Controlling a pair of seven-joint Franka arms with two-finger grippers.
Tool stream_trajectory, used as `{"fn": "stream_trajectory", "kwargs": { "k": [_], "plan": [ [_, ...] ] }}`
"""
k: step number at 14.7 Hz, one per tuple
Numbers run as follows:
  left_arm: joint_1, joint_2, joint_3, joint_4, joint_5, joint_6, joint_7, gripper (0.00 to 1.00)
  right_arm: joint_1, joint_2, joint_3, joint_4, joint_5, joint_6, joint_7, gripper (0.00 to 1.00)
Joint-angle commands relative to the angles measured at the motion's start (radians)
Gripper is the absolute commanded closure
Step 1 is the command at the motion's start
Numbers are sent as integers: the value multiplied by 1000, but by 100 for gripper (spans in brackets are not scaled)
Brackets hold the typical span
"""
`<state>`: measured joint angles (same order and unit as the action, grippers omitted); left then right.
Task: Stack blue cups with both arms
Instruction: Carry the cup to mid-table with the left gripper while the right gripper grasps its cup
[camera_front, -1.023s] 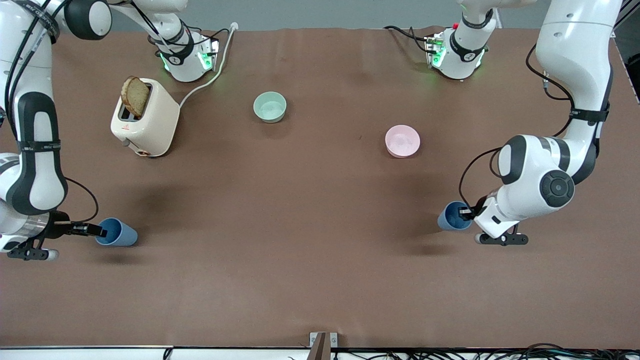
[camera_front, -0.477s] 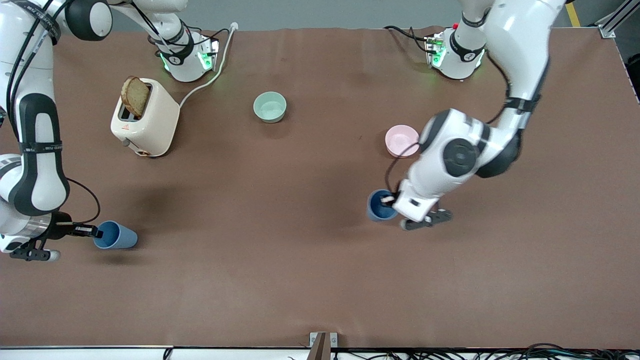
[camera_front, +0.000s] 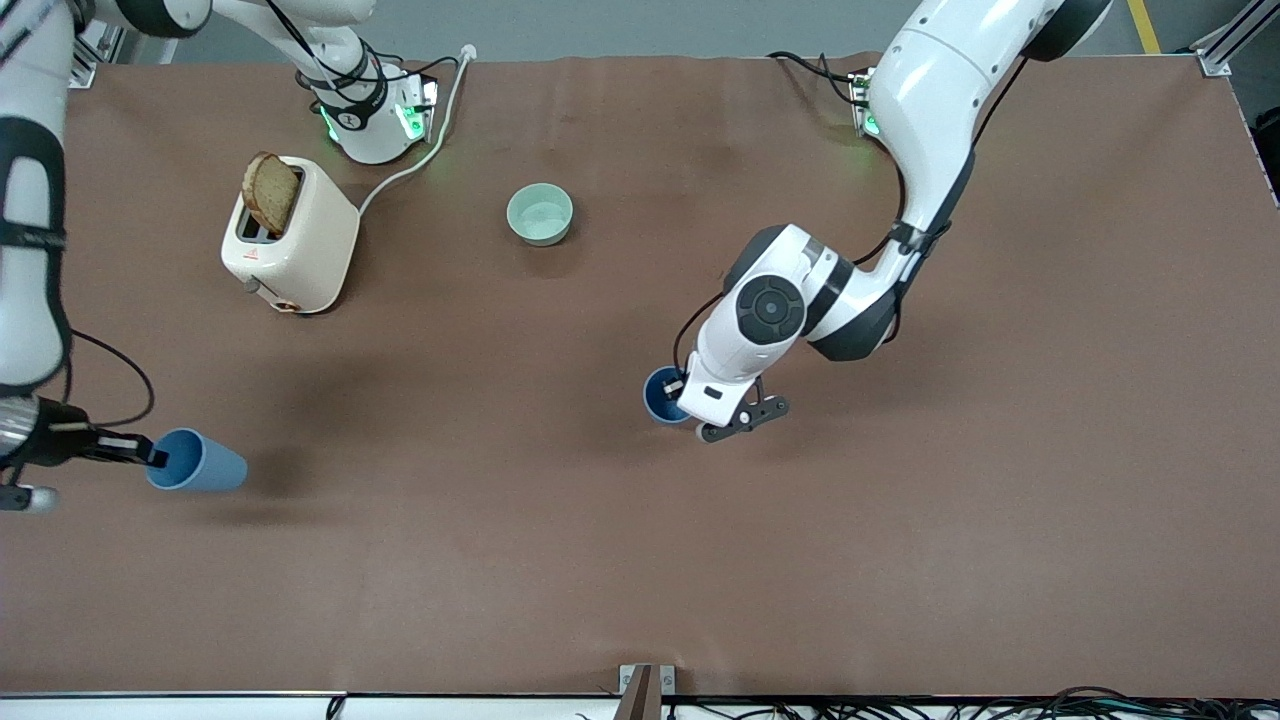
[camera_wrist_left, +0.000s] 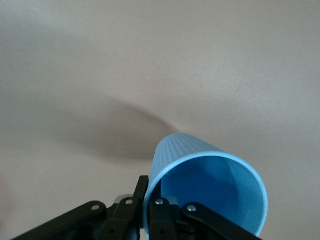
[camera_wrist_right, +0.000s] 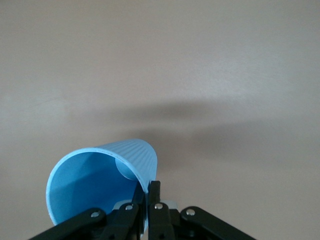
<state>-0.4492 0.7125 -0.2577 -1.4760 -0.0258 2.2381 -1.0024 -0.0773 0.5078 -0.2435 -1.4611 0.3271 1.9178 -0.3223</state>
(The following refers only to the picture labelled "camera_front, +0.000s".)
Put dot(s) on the brown table cover sheet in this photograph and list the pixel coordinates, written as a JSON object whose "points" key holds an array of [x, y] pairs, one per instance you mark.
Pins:
{"points": [[600, 550]]}

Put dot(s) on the aluminium frame profile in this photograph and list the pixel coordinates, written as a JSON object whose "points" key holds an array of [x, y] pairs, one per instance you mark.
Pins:
{"points": [[1225, 45], [100, 65]]}

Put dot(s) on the blue plastic cup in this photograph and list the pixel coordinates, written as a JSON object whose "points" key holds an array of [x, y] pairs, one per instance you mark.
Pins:
{"points": [[655, 405], [210, 468]]}

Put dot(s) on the brown bread slice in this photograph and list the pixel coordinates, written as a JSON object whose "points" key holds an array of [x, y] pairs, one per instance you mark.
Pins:
{"points": [[270, 192]]}

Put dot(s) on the cream white toaster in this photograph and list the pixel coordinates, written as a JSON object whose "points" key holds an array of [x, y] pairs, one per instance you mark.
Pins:
{"points": [[310, 245]]}

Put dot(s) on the grey metal table bracket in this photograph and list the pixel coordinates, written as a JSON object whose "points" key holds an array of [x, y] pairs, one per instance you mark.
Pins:
{"points": [[668, 678]]}

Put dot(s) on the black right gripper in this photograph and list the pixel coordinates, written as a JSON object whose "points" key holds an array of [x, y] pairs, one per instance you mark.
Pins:
{"points": [[58, 445]]}

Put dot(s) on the mint green bowl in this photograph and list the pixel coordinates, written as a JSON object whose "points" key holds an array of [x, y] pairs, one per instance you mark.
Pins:
{"points": [[540, 215]]}

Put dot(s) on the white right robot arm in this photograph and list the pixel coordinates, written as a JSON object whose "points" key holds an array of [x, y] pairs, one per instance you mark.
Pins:
{"points": [[30, 300]]}

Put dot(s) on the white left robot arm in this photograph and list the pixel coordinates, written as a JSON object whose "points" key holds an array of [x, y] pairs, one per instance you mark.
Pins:
{"points": [[930, 100]]}

